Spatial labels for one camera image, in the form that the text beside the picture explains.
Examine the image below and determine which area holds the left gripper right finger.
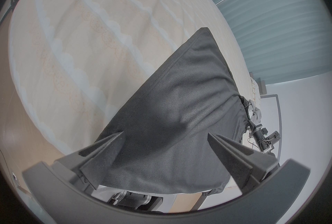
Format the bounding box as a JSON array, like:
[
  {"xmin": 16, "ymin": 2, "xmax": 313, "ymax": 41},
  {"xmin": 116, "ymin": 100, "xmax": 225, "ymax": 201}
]
[{"xmin": 207, "ymin": 132, "xmax": 280, "ymax": 190}]

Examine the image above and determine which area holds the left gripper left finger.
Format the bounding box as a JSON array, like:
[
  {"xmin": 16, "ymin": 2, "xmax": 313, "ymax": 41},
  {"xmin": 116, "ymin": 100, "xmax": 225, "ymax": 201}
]
[{"xmin": 55, "ymin": 131, "xmax": 125, "ymax": 190}]

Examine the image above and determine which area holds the black T-shirt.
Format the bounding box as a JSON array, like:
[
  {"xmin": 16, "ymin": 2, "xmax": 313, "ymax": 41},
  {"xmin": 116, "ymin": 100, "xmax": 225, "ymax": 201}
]
[{"xmin": 97, "ymin": 27, "xmax": 247, "ymax": 195}]

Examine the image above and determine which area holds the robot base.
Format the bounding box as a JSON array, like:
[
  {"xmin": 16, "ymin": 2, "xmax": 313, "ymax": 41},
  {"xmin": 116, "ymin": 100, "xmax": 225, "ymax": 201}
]
[{"xmin": 92, "ymin": 186, "xmax": 164, "ymax": 212}]

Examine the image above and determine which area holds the pile of clothes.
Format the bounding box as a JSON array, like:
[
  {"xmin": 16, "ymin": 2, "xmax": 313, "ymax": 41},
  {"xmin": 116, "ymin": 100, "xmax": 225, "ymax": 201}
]
[{"xmin": 245, "ymin": 98, "xmax": 263, "ymax": 125}]

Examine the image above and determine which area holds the bed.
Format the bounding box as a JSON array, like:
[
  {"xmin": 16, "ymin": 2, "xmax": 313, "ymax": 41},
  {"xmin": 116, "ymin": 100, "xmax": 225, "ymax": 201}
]
[{"xmin": 8, "ymin": 0, "xmax": 282, "ymax": 212}]

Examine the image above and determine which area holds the white printed pillow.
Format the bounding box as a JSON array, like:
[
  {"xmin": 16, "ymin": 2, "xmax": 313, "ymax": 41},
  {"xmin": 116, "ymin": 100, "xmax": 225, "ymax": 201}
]
[{"xmin": 250, "ymin": 76, "xmax": 260, "ymax": 108}]

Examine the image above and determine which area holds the grey bedside table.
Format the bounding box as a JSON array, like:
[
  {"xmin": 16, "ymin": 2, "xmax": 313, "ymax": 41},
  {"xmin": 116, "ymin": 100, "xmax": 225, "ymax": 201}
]
[{"xmin": 249, "ymin": 71, "xmax": 267, "ymax": 95}]

